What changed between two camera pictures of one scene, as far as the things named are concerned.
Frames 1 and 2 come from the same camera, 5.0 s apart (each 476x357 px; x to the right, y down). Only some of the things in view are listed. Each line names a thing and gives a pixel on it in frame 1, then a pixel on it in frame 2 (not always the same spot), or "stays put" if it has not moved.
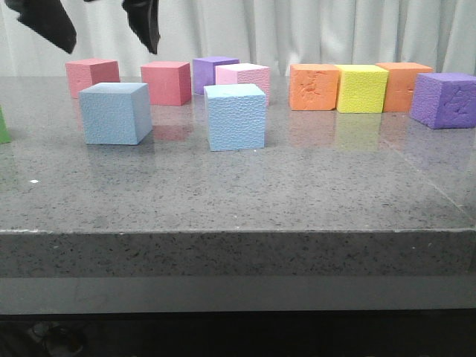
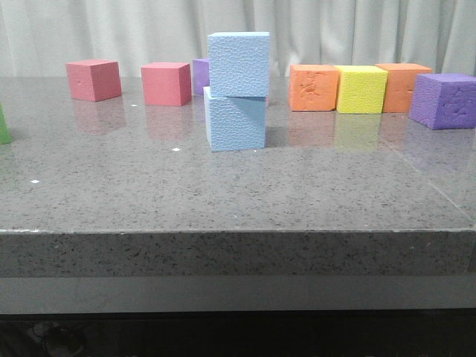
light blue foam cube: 116,113 → 239,64
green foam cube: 5,136 stays put
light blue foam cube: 236,116 stays put
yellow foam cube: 362,88 stays put
